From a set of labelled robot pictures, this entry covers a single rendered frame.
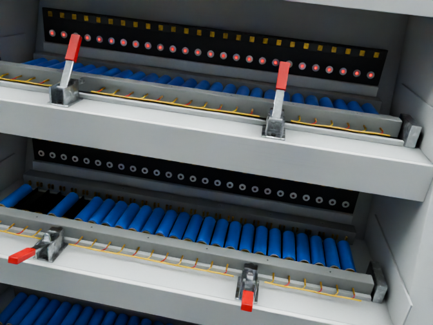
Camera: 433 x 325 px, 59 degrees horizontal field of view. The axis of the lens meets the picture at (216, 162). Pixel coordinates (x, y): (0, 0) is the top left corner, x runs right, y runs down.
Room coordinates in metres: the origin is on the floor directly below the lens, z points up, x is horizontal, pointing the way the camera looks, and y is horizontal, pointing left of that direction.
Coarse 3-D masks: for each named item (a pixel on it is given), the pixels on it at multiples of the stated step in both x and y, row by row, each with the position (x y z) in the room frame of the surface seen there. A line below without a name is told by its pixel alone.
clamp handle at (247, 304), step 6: (252, 276) 0.44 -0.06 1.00; (246, 282) 0.44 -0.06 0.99; (252, 282) 0.44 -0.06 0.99; (246, 288) 0.42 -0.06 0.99; (252, 288) 0.43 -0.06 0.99; (246, 294) 0.40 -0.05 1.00; (252, 294) 0.41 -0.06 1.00; (246, 300) 0.39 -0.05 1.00; (252, 300) 0.39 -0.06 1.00; (246, 306) 0.38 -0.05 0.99; (252, 306) 0.38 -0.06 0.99
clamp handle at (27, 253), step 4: (44, 236) 0.47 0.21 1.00; (48, 236) 0.47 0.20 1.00; (44, 240) 0.48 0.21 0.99; (48, 240) 0.47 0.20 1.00; (40, 244) 0.46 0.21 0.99; (44, 244) 0.47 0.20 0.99; (48, 244) 0.47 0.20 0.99; (24, 248) 0.44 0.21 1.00; (28, 248) 0.44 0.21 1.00; (32, 248) 0.44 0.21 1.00; (36, 248) 0.45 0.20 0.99; (40, 248) 0.45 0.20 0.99; (20, 252) 0.42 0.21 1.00; (24, 252) 0.43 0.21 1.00; (28, 252) 0.43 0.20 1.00; (32, 252) 0.43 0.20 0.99; (8, 256) 0.41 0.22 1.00; (12, 256) 0.41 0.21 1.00; (16, 256) 0.41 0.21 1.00; (20, 256) 0.41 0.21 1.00; (24, 256) 0.42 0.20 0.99; (28, 256) 0.43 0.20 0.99; (32, 256) 0.44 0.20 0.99; (8, 260) 0.41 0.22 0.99; (12, 260) 0.41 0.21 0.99; (16, 260) 0.41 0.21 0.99; (20, 260) 0.41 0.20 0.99; (24, 260) 0.42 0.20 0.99
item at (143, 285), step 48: (0, 192) 0.61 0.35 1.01; (192, 192) 0.62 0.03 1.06; (0, 240) 0.50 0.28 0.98; (384, 240) 0.52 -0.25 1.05; (48, 288) 0.47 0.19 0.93; (96, 288) 0.46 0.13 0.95; (144, 288) 0.45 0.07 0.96; (192, 288) 0.45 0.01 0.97; (288, 288) 0.47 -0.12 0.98; (384, 288) 0.46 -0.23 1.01
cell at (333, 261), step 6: (324, 240) 0.56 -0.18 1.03; (330, 240) 0.55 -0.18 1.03; (324, 246) 0.55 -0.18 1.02; (330, 246) 0.54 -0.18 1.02; (330, 252) 0.52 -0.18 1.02; (336, 252) 0.53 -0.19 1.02; (330, 258) 0.51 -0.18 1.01; (336, 258) 0.51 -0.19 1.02; (330, 264) 0.50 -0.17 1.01; (336, 264) 0.50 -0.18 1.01
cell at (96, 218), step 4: (108, 200) 0.59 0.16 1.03; (112, 200) 0.59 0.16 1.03; (104, 204) 0.58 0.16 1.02; (108, 204) 0.58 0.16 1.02; (112, 204) 0.59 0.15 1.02; (100, 208) 0.56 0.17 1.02; (104, 208) 0.57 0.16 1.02; (108, 208) 0.57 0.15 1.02; (112, 208) 0.58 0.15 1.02; (96, 212) 0.55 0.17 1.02; (100, 212) 0.55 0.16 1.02; (104, 212) 0.56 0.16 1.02; (108, 212) 0.57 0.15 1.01; (92, 216) 0.54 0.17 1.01; (96, 216) 0.54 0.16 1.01; (100, 216) 0.55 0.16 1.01; (104, 216) 0.56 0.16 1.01; (88, 220) 0.54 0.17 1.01; (92, 220) 0.53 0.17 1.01; (96, 220) 0.54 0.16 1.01; (100, 220) 0.54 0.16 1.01
